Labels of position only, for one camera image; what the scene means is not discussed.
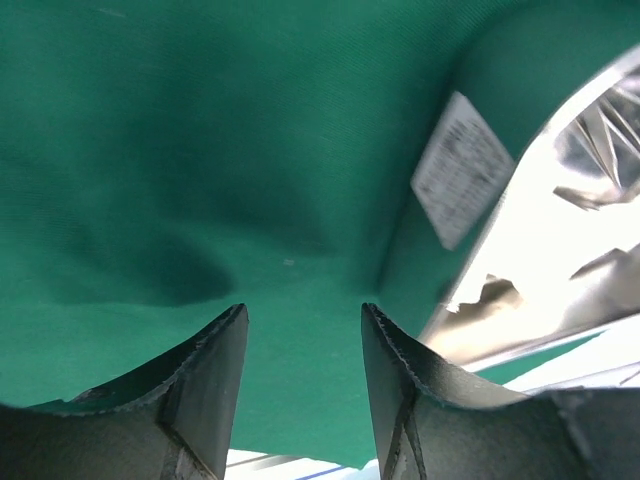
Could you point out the green surgical drape cloth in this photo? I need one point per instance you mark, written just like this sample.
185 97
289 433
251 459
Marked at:
164 160

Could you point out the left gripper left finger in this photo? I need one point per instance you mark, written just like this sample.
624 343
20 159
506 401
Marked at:
170 418

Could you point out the stainless steel tray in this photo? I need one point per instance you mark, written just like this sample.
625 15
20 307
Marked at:
557 258

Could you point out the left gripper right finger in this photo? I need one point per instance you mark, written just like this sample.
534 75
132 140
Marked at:
434 420

